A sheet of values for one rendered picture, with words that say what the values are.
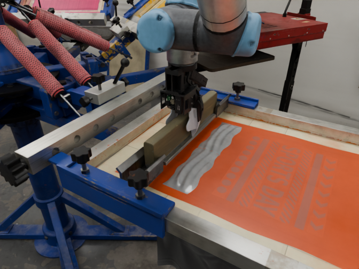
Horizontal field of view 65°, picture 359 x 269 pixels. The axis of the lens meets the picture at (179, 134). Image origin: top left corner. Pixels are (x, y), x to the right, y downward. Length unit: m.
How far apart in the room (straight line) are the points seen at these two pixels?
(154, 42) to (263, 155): 0.45
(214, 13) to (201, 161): 0.42
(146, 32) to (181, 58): 0.15
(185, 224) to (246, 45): 0.34
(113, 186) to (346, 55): 2.32
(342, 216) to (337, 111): 2.18
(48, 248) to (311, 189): 1.52
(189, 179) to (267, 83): 2.23
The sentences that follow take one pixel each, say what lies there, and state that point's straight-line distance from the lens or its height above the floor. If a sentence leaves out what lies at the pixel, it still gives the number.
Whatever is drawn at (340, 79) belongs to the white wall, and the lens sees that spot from 2.74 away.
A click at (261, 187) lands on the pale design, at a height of 0.95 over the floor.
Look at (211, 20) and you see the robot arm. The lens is 0.47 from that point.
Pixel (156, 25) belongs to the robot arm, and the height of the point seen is 1.32.
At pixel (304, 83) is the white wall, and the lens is 2.78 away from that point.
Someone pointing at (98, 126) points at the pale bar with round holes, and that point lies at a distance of 0.84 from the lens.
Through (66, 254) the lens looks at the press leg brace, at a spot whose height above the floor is 0.16.
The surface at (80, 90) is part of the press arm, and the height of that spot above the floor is 1.04.
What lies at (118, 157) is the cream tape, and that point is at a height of 0.95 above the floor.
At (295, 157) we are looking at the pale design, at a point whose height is 0.95.
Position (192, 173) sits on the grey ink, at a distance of 0.72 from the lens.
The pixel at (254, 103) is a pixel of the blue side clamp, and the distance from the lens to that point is 1.00.
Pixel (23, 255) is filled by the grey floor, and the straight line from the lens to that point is 1.94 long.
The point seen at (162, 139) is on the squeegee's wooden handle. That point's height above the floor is 1.05.
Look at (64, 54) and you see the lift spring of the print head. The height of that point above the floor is 1.13.
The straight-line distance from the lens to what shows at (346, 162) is 0.88.
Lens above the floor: 1.42
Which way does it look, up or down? 32 degrees down
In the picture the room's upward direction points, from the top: straight up
